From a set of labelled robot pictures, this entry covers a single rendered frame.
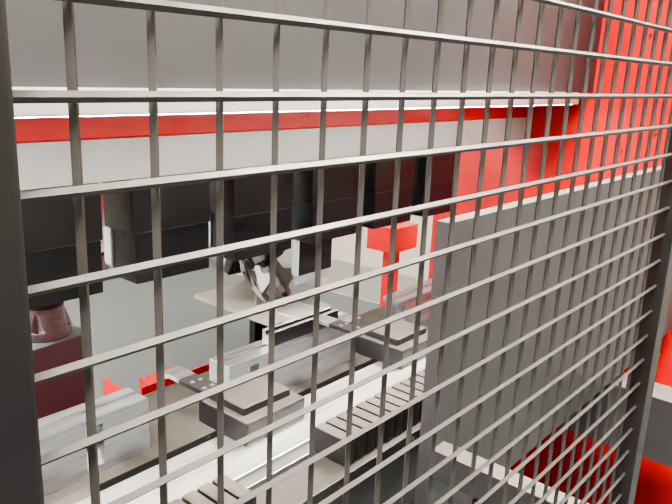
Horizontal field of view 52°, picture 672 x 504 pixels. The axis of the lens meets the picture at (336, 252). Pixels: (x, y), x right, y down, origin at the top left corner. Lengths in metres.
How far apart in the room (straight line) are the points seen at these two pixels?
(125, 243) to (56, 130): 0.22
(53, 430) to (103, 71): 0.56
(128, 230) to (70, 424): 0.31
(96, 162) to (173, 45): 0.24
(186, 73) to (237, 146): 0.32
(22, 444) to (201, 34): 0.75
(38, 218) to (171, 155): 0.23
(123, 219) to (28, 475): 0.92
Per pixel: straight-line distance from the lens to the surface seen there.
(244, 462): 1.00
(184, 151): 1.13
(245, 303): 1.55
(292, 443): 1.04
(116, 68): 0.84
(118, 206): 1.12
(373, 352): 1.31
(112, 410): 1.18
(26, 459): 0.21
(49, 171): 1.01
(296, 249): 1.39
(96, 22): 0.83
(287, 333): 1.42
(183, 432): 1.30
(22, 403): 0.20
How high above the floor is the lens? 1.51
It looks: 15 degrees down
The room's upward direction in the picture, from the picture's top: 2 degrees clockwise
